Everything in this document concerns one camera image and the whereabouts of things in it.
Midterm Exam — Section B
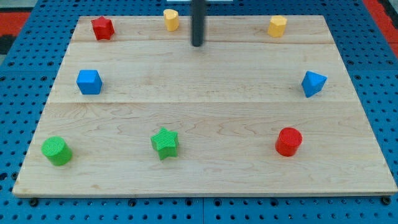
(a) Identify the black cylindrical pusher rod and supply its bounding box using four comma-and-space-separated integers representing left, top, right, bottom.
191, 0, 206, 47

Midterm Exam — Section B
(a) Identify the yellow heart block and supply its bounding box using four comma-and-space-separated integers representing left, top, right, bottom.
163, 9, 180, 32

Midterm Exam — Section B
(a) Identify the yellow hexagon block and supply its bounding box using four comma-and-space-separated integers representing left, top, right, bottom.
267, 15, 287, 37

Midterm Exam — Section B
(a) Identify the red star block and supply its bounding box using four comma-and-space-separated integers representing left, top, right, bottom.
91, 16, 114, 40

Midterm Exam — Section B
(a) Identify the green star block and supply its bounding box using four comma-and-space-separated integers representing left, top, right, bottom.
150, 127, 179, 160

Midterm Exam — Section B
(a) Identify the light wooden board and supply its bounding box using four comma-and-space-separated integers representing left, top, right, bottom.
13, 16, 397, 198

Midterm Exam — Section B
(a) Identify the blue cube block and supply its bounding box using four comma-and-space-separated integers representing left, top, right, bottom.
76, 70, 103, 95

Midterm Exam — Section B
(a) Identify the blue triangular prism block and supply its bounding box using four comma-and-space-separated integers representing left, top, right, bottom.
301, 71, 327, 98

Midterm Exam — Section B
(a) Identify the red cylinder block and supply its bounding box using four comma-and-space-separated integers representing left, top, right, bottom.
275, 127, 303, 157

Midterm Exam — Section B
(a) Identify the green cylinder block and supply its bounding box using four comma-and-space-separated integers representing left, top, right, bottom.
41, 136, 73, 166

